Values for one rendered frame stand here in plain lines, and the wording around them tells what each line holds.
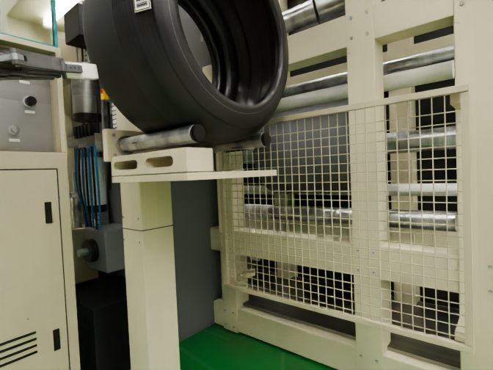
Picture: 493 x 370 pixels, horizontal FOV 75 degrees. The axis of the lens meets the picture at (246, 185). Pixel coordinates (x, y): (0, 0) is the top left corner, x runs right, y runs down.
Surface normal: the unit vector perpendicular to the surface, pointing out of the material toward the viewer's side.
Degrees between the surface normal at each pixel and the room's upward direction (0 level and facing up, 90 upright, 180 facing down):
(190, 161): 90
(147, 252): 90
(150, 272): 90
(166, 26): 93
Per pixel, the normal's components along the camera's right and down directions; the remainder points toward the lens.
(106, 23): -0.63, 0.20
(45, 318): 0.76, -0.01
